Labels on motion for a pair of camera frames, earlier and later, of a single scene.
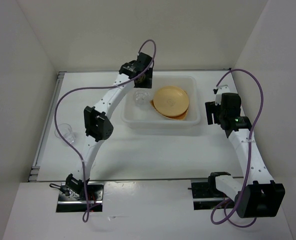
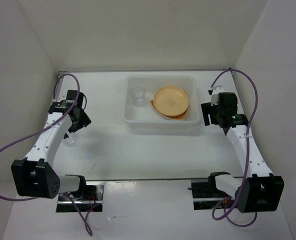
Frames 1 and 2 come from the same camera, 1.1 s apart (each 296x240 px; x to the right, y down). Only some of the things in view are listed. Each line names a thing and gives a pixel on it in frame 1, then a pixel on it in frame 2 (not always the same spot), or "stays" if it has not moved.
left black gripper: [148, 83] to [83, 121]
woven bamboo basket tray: [180, 117] stays
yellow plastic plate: [170, 101] stays
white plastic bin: [173, 102] stays
